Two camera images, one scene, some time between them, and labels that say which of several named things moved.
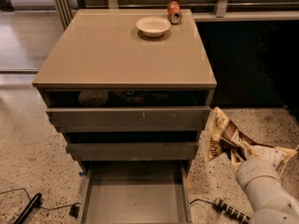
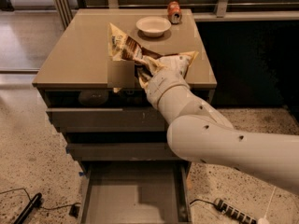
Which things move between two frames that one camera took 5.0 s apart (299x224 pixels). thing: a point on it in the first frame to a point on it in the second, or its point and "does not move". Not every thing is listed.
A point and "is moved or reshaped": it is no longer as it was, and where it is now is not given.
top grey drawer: [128, 119] does not move
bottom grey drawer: [141, 191] does not move
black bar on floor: [30, 207] does not move
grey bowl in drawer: [92, 98] does not move
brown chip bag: [224, 137] is moved or reshaped
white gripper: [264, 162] to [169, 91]
